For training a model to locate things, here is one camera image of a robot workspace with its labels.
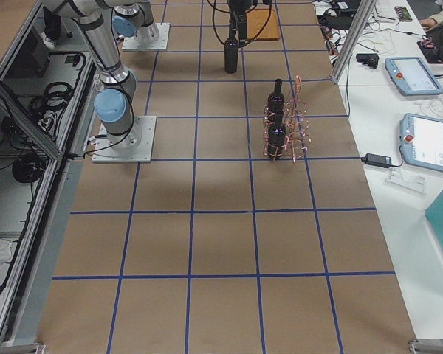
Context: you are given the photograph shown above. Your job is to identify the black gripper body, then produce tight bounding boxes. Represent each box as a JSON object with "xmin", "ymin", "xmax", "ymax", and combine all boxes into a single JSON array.
[{"xmin": 227, "ymin": 0, "xmax": 258, "ymax": 15}]

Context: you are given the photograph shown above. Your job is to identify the dark wine bottle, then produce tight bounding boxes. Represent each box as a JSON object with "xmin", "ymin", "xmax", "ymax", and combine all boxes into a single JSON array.
[
  {"xmin": 267, "ymin": 78, "xmax": 285, "ymax": 114},
  {"xmin": 224, "ymin": 38, "xmax": 239, "ymax": 74},
  {"xmin": 267, "ymin": 112, "xmax": 286, "ymax": 161}
]

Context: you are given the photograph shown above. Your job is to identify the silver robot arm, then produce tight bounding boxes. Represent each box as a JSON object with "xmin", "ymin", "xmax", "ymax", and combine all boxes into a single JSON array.
[
  {"xmin": 111, "ymin": 1, "xmax": 159, "ymax": 44},
  {"xmin": 47, "ymin": 1, "xmax": 161, "ymax": 151}
]

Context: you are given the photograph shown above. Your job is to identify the wooden tray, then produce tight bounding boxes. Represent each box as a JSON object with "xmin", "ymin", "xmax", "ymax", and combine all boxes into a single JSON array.
[{"xmin": 247, "ymin": 8, "xmax": 281, "ymax": 41}]

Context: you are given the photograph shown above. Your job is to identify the black webcam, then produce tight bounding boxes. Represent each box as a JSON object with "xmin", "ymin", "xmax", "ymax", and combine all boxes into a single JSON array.
[{"xmin": 356, "ymin": 53, "xmax": 379, "ymax": 69}]

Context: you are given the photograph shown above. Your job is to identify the smartphone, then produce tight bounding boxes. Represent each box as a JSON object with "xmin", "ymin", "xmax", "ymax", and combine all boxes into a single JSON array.
[{"xmin": 394, "ymin": 6, "xmax": 413, "ymax": 22}]

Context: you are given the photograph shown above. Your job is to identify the far teach pendant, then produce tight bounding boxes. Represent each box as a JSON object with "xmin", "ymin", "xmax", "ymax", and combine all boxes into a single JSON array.
[{"xmin": 385, "ymin": 57, "xmax": 443, "ymax": 96}]

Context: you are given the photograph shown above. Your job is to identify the teach pendant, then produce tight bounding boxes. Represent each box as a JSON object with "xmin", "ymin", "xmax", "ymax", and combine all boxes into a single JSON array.
[
  {"xmin": 385, "ymin": 57, "xmax": 443, "ymax": 96},
  {"xmin": 400, "ymin": 113, "xmax": 443, "ymax": 173}
]

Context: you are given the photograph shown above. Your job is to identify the black power brick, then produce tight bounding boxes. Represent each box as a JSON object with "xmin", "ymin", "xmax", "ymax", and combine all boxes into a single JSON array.
[{"xmin": 361, "ymin": 153, "xmax": 392, "ymax": 168}]

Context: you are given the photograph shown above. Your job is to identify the near teach pendant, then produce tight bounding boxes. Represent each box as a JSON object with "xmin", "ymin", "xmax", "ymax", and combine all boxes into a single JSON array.
[{"xmin": 400, "ymin": 113, "xmax": 443, "ymax": 173}]

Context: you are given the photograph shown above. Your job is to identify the clear acrylic stand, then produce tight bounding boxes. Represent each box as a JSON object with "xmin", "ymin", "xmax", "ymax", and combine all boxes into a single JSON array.
[{"xmin": 385, "ymin": 167, "xmax": 427, "ymax": 196}]

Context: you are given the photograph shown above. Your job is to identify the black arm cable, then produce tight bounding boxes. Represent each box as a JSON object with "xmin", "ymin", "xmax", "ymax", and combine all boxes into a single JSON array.
[{"xmin": 205, "ymin": 0, "xmax": 278, "ymax": 49}]

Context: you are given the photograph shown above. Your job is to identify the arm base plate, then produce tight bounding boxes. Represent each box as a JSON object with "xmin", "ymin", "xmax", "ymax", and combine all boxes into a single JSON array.
[
  {"xmin": 92, "ymin": 116, "xmax": 157, "ymax": 163},
  {"xmin": 122, "ymin": 23, "xmax": 170, "ymax": 52}
]

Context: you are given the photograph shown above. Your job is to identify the copper wire bottle basket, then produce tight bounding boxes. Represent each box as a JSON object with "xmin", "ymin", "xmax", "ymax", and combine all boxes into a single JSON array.
[{"xmin": 263, "ymin": 74, "xmax": 311, "ymax": 162}]

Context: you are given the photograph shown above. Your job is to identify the aluminium frame post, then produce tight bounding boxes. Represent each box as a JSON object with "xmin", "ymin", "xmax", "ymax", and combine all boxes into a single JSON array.
[{"xmin": 331, "ymin": 0, "xmax": 375, "ymax": 84}]

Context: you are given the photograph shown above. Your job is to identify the coiled black cables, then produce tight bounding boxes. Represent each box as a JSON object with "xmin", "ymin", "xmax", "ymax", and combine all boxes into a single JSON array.
[{"xmin": 7, "ymin": 80, "xmax": 78, "ymax": 185}]

